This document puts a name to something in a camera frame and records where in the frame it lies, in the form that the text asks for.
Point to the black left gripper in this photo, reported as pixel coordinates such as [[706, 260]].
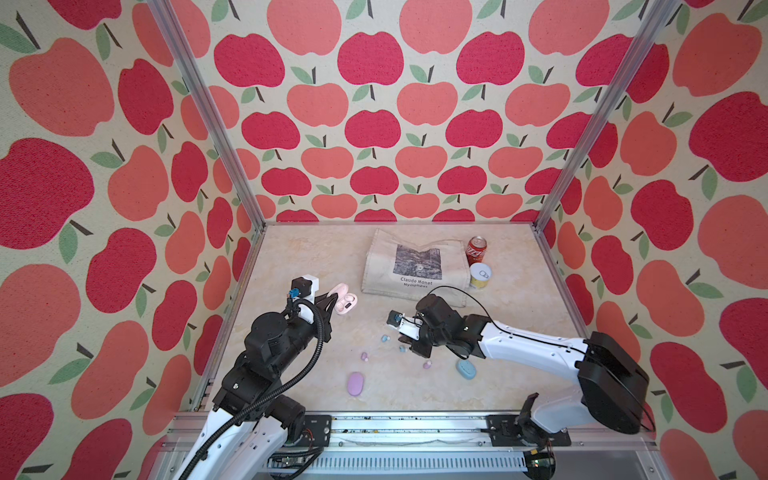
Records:
[[324, 307]]

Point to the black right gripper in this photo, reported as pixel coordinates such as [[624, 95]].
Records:
[[424, 335]]

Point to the pink earbud charging case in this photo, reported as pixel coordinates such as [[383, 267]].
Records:
[[345, 301]]

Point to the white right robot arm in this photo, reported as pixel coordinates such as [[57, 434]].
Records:
[[608, 385]]

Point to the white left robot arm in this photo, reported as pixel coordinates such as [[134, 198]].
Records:
[[251, 410]]

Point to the blue earbud charging case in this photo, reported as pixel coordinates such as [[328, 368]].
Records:
[[466, 369]]

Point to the purple earbud charging case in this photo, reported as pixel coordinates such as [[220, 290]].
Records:
[[355, 384]]

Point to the yellow can white lid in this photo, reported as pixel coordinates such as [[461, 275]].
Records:
[[480, 275]]

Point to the red cola can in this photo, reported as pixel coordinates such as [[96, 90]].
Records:
[[476, 250]]

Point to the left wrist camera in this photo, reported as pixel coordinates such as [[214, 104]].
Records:
[[304, 287]]

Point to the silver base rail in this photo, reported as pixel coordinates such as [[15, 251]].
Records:
[[400, 445]]

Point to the left aluminium frame post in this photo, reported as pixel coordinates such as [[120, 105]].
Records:
[[173, 33]]

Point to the aluminium frame post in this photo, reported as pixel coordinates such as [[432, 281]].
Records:
[[173, 33], [651, 27]]

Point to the right aluminium frame post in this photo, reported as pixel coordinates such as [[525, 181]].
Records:
[[651, 27]]

